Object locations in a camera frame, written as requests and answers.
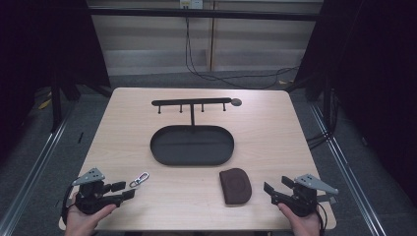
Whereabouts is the long black wall cable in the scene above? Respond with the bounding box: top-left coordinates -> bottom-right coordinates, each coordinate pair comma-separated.
184,16 -> 300,90

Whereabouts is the person's left hand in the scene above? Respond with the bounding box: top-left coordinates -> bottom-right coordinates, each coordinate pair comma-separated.
64,192 -> 118,236

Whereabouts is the white wall socket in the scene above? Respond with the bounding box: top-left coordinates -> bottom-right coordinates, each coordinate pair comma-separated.
178,0 -> 205,10

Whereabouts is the black horizontal frame bar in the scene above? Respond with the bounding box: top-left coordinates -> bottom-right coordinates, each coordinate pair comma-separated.
88,7 -> 325,23

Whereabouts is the black metal stand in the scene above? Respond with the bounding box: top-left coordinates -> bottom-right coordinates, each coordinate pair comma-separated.
49,73 -> 64,134

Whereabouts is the silver floor rail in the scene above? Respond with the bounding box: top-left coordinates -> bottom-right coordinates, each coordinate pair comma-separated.
308,103 -> 391,236
0,107 -> 74,236

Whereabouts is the person's right hand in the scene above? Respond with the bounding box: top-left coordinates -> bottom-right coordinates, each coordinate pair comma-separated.
277,202 -> 321,236

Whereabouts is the black hook rack with tray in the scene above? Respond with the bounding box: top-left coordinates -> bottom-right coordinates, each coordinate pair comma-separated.
149,96 -> 243,167

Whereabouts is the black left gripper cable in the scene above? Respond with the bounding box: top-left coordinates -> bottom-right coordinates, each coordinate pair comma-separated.
60,184 -> 79,226

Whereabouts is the bundle of black floor cables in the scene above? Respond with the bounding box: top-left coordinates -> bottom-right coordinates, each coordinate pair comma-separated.
306,92 -> 340,151

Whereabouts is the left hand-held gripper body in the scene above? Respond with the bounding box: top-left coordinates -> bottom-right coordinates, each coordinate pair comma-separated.
71,167 -> 123,216

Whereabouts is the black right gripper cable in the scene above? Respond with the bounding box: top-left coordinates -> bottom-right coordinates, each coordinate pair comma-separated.
314,200 -> 329,236

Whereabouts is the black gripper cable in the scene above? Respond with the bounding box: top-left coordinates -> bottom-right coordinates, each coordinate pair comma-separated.
314,200 -> 329,236
60,184 -> 79,226

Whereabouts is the brown pouch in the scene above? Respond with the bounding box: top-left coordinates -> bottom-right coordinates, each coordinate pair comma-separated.
218,167 -> 253,207

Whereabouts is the dark curtain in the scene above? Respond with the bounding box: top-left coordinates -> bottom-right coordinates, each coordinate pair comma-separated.
0,0 -> 112,165
288,0 -> 417,207

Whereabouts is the silver carabiner key clip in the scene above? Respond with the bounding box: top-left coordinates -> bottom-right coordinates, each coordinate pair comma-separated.
129,171 -> 150,189

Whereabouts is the yellow tape strip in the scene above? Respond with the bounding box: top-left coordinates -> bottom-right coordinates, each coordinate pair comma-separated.
37,97 -> 53,111

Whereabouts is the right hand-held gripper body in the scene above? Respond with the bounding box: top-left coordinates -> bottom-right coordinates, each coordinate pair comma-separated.
270,173 -> 339,218

